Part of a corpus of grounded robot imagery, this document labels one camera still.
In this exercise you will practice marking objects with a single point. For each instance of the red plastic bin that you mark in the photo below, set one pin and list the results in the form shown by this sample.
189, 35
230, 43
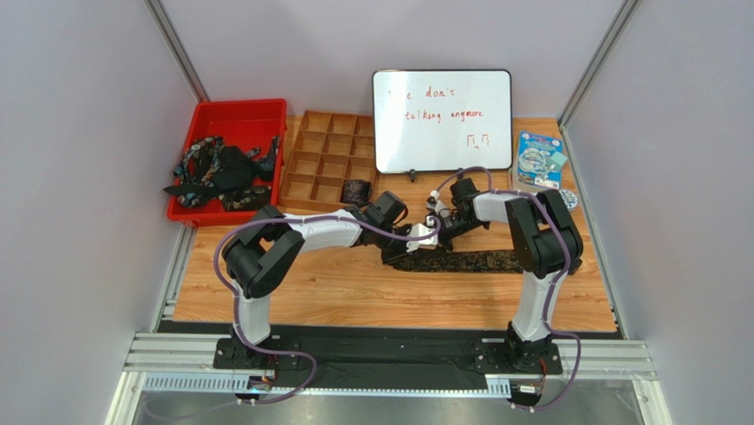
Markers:
246, 124

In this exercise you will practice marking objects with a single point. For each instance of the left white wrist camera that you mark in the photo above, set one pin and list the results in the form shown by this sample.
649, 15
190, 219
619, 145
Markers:
424, 235

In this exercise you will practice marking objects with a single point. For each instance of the black plain tie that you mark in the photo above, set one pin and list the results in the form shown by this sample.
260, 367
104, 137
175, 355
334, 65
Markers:
208, 171

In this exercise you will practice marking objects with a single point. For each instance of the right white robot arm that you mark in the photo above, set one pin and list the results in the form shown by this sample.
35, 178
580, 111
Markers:
546, 243

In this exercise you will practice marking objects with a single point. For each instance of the brown compartment tray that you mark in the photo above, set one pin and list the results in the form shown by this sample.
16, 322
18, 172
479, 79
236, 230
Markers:
329, 148

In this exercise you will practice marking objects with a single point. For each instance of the black gold key pattern tie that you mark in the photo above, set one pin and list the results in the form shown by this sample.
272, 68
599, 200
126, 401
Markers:
442, 261

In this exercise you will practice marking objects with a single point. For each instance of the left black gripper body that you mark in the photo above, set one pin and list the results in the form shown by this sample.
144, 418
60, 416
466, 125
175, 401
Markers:
398, 250

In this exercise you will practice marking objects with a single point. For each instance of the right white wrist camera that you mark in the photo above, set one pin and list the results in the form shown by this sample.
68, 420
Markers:
436, 206

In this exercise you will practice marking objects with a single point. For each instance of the blue round tin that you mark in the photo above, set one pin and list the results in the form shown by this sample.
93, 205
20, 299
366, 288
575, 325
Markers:
570, 199

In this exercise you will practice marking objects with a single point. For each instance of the blue floral pattern tie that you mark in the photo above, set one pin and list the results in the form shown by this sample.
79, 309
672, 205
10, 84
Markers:
259, 193

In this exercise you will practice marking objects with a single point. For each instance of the blue packaged item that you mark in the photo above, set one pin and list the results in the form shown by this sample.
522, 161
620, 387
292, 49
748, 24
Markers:
538, 162

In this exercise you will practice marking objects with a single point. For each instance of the white whiteboard with red writing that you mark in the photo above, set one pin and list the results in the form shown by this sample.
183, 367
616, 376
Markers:
442, 120

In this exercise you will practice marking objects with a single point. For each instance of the rolled dark tie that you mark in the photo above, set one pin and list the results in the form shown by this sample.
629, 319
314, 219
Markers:
356, 192

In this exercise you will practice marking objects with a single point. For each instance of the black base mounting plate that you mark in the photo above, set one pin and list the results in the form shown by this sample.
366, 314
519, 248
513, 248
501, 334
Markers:
379, 358

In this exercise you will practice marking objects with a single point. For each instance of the aluminium frame rail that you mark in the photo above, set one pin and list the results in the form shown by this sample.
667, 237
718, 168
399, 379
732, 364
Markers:
169, 378

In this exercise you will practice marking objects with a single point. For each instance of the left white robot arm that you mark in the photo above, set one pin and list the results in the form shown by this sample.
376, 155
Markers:
259, 253

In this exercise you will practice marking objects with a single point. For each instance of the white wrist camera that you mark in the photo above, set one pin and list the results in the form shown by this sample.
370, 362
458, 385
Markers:
424, 235
436, 206

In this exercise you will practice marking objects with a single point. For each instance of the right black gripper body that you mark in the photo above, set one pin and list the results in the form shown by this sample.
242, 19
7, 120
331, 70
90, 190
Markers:
450, 225

